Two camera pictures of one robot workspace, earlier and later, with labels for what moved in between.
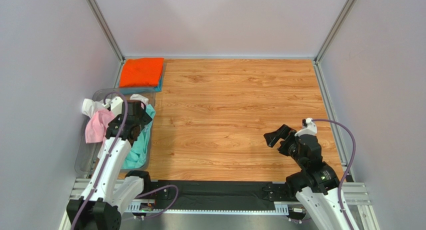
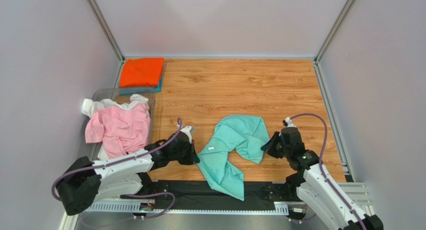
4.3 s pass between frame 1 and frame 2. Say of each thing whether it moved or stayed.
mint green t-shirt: moved
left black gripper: moved
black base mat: stayed
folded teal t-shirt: stayed
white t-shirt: stayed
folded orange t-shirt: stayed
